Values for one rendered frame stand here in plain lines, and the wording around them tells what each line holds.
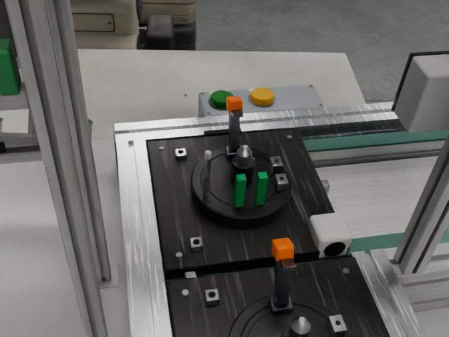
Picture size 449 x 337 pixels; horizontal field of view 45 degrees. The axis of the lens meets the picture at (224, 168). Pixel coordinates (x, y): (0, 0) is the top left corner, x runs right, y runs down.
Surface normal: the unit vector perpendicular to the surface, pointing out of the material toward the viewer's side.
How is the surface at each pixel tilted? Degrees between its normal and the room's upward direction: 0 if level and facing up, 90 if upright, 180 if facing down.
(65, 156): 90
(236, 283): 0
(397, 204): 0
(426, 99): 90
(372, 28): 0
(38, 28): 90
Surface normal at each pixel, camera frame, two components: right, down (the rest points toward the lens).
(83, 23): 0.05, 0.79
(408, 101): -0.98, 0.09
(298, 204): 0.06, -0.72
